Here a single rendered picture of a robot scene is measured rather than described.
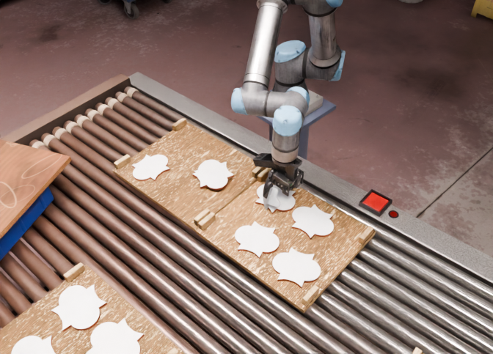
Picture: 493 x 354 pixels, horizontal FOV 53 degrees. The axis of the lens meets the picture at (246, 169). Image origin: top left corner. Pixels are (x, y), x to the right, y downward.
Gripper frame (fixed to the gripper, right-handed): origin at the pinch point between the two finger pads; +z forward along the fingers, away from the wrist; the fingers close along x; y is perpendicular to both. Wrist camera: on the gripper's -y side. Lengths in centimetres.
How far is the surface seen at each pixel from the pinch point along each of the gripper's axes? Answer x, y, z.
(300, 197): 5.6, 5.6, 0.7
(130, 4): 154, -292, 96
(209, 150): 2.7, -32.8, 2.7
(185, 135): 2.7, -45.4, 3.4
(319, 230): -2.1, 18.6, -1.1
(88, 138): -21, -74, 7
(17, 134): -38, -93, 4
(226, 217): -15.9, -6.5, 1.2
